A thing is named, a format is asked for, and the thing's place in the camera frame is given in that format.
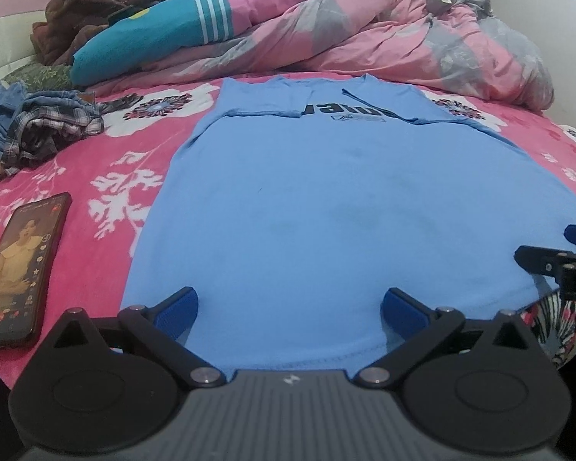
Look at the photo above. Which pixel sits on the pink grey quilt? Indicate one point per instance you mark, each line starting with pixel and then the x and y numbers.
pixel 457 46

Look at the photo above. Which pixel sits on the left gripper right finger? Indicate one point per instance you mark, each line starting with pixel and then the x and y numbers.
pixel 424 331

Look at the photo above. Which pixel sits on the pile of jeans and plaid clothes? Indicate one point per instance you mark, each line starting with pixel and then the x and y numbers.
pixel 35 127

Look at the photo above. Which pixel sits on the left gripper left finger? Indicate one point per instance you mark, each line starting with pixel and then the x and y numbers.
pixel 156 332

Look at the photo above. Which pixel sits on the light blue t-shirt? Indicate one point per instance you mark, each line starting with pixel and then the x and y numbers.
pixel 296 204

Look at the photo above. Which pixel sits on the smartphone with lit screen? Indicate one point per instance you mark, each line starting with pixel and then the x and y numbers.
pixel 28 247

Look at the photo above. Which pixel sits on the green patterned pillow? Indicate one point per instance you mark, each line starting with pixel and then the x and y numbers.
pixel 37 77

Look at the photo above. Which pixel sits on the teal pink striped pillow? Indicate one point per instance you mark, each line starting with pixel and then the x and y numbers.
pixel 154 33

